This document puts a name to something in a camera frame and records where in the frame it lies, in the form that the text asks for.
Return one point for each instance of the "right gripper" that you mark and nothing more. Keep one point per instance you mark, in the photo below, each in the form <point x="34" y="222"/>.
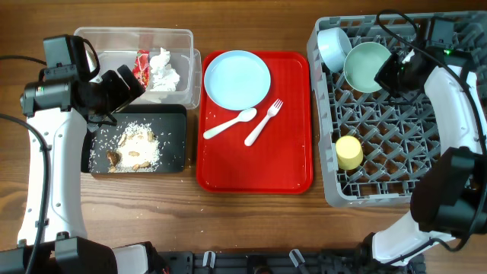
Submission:
<point x="384" y="75"/>

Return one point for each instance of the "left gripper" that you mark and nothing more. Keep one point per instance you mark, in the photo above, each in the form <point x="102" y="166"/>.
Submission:
<point x="122" y="93"/>

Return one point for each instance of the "red snack wrapper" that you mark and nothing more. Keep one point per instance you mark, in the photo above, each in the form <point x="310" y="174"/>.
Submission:
<point x="141" y="69"/>

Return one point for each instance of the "white tissue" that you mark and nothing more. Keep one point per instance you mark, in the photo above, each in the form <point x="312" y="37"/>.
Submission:
<point x="162" y="77"/>

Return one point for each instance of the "mint green bowl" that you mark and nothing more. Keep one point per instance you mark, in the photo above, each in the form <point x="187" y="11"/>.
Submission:
<point x="362" y="64"/>

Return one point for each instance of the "rice and food scraps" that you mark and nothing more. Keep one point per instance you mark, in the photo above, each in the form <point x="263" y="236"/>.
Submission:
<point x="129" y="148"/>

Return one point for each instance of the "light blue bowl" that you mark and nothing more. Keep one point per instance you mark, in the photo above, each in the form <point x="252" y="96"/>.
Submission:
<point x="333" y="45"/>

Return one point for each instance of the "yellow plastic cup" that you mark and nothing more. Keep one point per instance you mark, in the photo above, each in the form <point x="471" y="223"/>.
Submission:
<point x="349" y="152"/>

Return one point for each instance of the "light blue plate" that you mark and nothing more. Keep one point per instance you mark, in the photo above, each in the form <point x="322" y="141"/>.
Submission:
<point x="237" y="80"/>

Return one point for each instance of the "cream plastic spoon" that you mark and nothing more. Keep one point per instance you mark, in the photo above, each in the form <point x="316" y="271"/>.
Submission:
<point x="243" y="117"/>

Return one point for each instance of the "cream plastic fork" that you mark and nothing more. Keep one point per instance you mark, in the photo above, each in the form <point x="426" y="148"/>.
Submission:
<point x="271" y="112"/>

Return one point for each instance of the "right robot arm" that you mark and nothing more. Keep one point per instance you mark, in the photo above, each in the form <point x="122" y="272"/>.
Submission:
<point x="448" y="205"/>

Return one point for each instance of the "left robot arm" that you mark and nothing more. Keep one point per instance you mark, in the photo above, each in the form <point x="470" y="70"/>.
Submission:
<point x="69" y="99"/>

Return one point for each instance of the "grey dishwasher rack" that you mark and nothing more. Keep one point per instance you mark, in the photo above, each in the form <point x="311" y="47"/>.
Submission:
<point x="400" y="140"/>

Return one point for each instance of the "clear plastic bin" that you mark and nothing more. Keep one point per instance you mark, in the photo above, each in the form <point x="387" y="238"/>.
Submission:
<point x="116" y="46"/>

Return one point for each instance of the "black plastic tray bin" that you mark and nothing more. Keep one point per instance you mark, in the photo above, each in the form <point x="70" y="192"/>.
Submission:
<point x="167" y="119"/>

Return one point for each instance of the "red serving tray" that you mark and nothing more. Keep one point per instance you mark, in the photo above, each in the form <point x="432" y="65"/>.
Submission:
<point x="280" y="161"/>

